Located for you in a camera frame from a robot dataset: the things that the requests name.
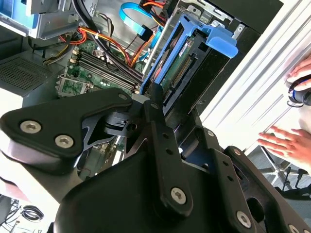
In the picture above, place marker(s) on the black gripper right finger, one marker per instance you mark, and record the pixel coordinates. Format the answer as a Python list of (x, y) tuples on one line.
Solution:
[(219, 157)]

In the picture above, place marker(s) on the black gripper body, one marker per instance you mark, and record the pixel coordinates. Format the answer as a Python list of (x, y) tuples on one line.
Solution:
[(121, 199)]

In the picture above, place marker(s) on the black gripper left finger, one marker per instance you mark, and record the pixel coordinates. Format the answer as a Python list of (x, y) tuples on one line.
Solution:
[(60, 114)]

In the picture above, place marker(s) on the hard disk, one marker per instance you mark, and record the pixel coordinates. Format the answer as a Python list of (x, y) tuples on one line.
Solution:
[(184, 65)]

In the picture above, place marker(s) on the person's left hand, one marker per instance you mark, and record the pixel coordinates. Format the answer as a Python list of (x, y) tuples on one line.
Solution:
[(291, 145)]

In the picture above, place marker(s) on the person's right hand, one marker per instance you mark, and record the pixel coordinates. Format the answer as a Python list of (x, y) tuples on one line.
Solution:
[(301, 69)]

